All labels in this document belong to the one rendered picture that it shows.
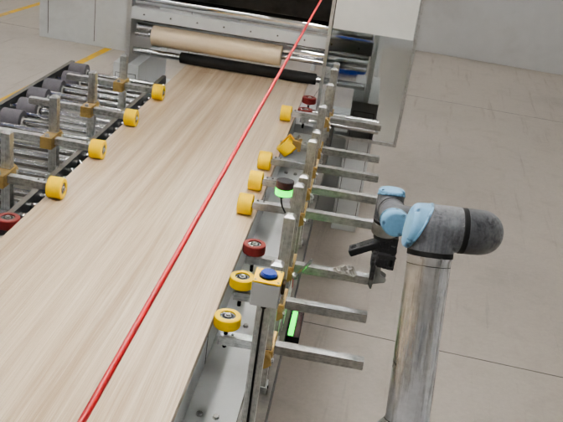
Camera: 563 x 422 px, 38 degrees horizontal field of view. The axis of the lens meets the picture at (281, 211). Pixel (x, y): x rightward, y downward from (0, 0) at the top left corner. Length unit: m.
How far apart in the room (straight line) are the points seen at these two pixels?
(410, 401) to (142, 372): 0.68
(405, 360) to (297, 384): 1.70
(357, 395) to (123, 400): 1.85
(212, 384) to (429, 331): 0.83
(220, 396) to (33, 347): 0.63
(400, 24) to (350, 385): 2.14
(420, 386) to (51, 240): 1.33
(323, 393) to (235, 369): 1.09
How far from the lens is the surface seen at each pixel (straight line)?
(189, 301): 2.46
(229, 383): 2.61
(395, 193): 2.68
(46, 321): 2.34
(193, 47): 5.02
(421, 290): 2.03
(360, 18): 4.82
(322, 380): 3.78
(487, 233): 2.05
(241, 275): 2.61
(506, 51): 11.28
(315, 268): 2.83
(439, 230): 2.01
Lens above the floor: 2.15
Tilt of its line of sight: 24 degrees down
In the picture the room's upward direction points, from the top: 8 degrees clockwise
